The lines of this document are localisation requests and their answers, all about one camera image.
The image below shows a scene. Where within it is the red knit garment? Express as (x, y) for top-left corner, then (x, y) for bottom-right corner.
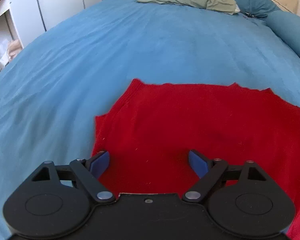
(93, 79), (300, 239)

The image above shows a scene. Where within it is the blue bed sheet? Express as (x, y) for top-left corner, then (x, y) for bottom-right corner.
(0, 0), (300, 239)

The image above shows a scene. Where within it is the rolled blue duvet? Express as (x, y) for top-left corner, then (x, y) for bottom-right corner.
(266, 10), (300, 57)

